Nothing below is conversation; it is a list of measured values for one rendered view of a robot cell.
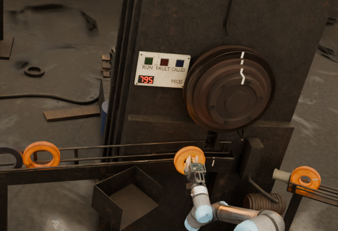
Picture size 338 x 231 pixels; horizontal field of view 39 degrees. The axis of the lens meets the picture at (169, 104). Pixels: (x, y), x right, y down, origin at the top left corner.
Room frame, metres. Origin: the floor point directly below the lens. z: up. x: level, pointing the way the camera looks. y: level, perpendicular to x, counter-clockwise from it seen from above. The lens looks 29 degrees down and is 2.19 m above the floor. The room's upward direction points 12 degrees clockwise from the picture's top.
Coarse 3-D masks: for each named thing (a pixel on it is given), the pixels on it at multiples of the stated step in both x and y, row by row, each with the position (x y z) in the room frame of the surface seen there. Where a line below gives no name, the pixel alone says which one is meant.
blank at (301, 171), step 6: (300, 168) 2.13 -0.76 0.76; (306, 168) 2.13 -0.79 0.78; (312, 168) 2.13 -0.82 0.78; (294, 174) 2.13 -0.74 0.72; (300, 174) 2.12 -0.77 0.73; (306, 174) 2.11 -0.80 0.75; (312, 174) 2.10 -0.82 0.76; (318, 174) 2.12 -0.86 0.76; (294, 180) 2.13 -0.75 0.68; (300, 180) 2.14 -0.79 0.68; (312, 180) 2.10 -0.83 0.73; (318, 180) 2.09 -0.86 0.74; (306, 186) 2.11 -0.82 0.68; (312, 186) 2.10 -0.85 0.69; (318, 186) 2.09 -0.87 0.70; (306, 192) 2.10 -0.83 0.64
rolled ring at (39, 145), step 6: (30, 144) 1.91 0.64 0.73; (36, 144) 1.90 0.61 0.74; (42, 144) 1.91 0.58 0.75; (48, 144) 1.92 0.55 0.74; (30, 150) 1.89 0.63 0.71; (48, 150) 1.91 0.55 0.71; (54, 150) 1.92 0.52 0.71; (24, 156) 1.88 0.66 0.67; (54, 156) 1.92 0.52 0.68; (24, 162) 1.88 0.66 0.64; (30, 162) 1.89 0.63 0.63; (54, 162) 1.92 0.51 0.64
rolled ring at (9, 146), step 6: (0, 144) 1.87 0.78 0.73; (6, 144) 1.88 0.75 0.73; (0, 150) 1.85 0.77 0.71; (6, 150) 1.85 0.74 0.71; (12, 150) 1.86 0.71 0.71; (18, 150) 1.88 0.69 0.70; (18, 156) 1.87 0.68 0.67; (18, 162) 1.87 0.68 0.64; (0, 168) 1.86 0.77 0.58; (6, 168) 1.88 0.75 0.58; (12, 168) 1.87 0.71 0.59; (18, 168) 1.87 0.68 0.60
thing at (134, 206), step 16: (112, 176) 1.81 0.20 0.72; (128, 176) 1.89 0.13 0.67; (144, 176) 1.88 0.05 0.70; (96, 192) 1.71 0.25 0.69; (112, 192) 1.82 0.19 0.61; (128, 192) 1.85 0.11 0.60; (144, 192) 1.87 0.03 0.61; (160, 192) 1.80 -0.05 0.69; (96, 208) 1.70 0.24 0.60; (112, 208) 1.63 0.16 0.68; (128, 208) 1.74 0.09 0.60; (144, 208) 1.76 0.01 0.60; (112, 224) 1.63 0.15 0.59; (128, 224) 1.64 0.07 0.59
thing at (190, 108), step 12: (228, 48) 2.18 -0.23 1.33; (240, 48) 2.20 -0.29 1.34; (204, 60) 2.14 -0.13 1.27; (216, 60) 2.11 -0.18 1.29; (252, 60) 2.16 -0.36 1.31; (264, 60) 2.18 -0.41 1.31; (192, 72) 2.13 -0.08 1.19; (204, 72) 2.09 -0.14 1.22; (192, 84) 2.08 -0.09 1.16; (192, 96) 2.08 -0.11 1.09; (192, 108) 2.09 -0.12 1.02; (264, 108) 2.20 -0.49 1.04; (252, 120) 2.19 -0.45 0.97
